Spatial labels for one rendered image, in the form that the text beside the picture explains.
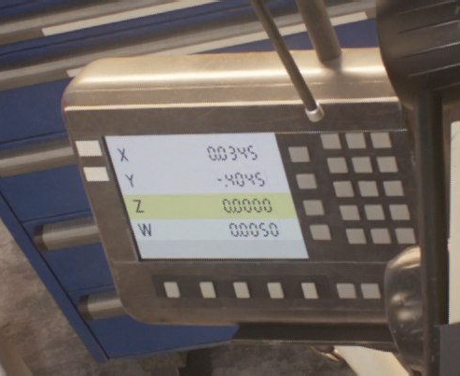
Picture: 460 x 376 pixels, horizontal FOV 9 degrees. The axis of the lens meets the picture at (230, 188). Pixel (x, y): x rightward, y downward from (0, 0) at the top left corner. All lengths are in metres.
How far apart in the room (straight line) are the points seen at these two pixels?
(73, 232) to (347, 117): 1.35
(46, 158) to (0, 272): 0.79
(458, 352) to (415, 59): 0.28
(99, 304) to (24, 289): 0.53
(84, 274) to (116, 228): 1.26
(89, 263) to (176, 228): 1.27
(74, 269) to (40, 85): 0.34
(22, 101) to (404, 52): 1.98
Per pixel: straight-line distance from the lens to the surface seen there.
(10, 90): 3.37
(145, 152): 2.30
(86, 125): 2.31
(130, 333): 3.69
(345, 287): 2.28
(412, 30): 1.42
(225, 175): 2.27
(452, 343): 1.18
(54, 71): 3.30
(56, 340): 4.05
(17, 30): 3.26
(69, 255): 3.58
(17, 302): 4.13
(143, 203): 2.33
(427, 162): 1.40
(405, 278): 1.46
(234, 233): 2.30
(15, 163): 3.43
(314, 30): 2.21
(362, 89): 2.19
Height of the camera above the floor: 2.74
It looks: 42 degrees down
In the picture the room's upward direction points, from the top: 30 degrees counter-clockwise
